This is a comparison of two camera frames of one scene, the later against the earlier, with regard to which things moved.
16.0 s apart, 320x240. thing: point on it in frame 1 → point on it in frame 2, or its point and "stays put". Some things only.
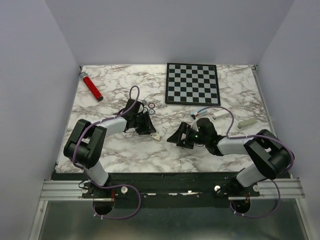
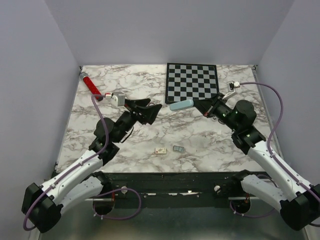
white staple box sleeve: [155, 136] → [160, 150]
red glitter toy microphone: [96, 93] stays put
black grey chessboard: [192, 84] stays put
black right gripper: [176, 136] → [208, 106]
